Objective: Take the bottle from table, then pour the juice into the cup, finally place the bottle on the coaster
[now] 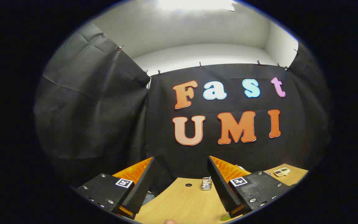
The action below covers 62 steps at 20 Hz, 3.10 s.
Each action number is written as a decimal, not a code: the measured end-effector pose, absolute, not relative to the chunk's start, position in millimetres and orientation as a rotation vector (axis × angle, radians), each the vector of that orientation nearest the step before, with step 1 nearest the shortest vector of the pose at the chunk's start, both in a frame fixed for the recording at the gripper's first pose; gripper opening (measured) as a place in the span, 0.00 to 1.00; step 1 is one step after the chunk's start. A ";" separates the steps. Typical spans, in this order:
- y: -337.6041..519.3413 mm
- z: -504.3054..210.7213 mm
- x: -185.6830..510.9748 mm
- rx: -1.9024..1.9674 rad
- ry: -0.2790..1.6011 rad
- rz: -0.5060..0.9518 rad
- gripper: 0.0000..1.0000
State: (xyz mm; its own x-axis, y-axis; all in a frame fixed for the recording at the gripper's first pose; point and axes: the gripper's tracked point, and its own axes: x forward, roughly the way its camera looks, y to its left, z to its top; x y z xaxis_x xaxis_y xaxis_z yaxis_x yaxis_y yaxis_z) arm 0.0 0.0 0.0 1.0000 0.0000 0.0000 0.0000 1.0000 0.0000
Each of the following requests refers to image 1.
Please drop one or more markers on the wooden table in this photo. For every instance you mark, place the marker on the wooden table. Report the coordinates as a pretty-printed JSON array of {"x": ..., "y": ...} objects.
[{"x": 182, "y": 202}]

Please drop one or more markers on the white divided spice dish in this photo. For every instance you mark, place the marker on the white divided spice dish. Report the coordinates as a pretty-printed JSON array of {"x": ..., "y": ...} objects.
[{"x": 282, "y": 172}]

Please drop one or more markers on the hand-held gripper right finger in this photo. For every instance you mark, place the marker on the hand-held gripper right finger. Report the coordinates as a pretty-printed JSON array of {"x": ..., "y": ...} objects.
[{"x": 221, "y": 189}]

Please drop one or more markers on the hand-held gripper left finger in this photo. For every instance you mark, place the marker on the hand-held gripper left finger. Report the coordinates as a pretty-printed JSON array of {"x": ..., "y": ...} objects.
[{"x": 140, "y": 193}]

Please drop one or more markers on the black backdrop cloth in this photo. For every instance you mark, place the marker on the black backdrop cloth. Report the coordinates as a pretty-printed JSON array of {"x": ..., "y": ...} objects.
[{"x": 104, "y": 109}]

